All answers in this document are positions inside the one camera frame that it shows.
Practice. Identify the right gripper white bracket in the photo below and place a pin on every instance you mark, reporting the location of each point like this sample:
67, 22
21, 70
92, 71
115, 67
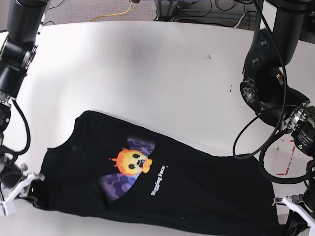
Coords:
19, 189

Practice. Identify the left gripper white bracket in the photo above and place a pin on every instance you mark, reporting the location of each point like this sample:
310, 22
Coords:
299, 205

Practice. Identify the black t-shirt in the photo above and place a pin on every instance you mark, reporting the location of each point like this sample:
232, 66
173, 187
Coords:
113, 169

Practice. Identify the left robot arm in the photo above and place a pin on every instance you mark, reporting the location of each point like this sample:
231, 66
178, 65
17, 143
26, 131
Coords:
266, 91

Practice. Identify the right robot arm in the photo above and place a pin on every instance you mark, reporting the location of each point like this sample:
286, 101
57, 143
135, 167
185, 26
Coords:
24, 25

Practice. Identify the red tape rectangle marking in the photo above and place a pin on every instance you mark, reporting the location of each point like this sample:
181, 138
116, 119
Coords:
284, 154

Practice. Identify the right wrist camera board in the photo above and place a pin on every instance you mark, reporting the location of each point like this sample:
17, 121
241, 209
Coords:
7, 208

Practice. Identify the aluminium frame stand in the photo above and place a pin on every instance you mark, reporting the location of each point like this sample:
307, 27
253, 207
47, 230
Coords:
166, 10

